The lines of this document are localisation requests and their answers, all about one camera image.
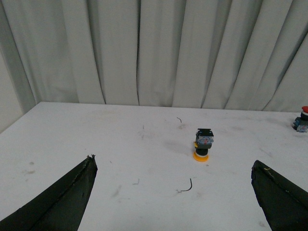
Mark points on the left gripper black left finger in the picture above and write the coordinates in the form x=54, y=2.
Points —
x=61, y=206

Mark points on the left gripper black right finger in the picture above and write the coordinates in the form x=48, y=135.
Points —
x=285, y=205

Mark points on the red push button switch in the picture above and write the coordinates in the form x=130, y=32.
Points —
x=301, y=123

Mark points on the grey pleated curtain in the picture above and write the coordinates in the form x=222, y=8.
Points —
x=217, y=54

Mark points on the yellow push button switch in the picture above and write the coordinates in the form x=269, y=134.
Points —
x=203, y=142

